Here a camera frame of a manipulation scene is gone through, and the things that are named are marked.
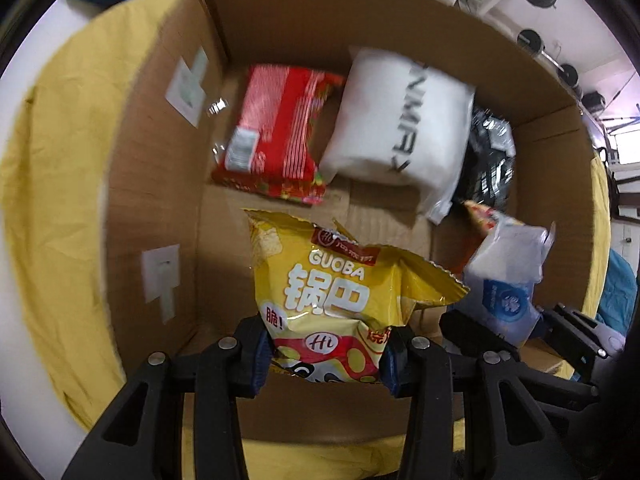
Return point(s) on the red snack packet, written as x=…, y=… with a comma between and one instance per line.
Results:
x=280, y=130

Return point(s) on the yellow tablecloth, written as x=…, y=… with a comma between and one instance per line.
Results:
x=50, y=210

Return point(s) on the blue blanket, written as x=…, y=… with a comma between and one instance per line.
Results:
x=620, y=285

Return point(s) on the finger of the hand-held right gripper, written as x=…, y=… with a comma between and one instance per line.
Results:
x=575, y=340
x=470, y=330

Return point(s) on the yellow cartoon snack packet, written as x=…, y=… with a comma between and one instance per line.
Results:
x=320, y=280

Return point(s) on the white soft pouch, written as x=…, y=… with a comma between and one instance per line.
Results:
x=395, y=120

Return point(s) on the short barbell with black plates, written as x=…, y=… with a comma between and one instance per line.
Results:
x=531, y=40

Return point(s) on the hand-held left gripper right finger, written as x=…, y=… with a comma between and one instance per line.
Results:
x=392, y=360

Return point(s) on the cardboard box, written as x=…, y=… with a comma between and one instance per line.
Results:
x=165, y=160

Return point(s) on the black plastic packet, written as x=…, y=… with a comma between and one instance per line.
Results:
x=487, y=160

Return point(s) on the blue tissue pack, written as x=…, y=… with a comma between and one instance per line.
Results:
x=505, y=285

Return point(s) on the small orange snack packet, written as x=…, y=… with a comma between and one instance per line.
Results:
x=480, y=212

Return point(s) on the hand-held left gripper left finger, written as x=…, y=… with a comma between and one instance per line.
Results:
x=260, y=360

